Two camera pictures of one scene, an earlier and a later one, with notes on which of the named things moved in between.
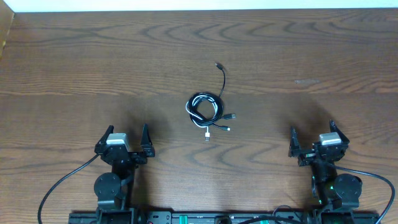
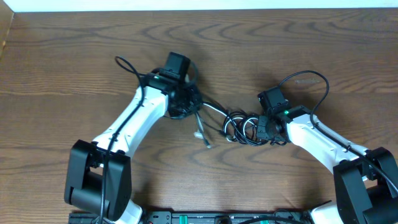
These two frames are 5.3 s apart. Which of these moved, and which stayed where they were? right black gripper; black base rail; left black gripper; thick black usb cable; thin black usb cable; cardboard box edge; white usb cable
Moved: left black gripper; white usb cable; right black gripper; thin black usb cable; thick black usb cable
Stayed: black base rail; cardboard box edge
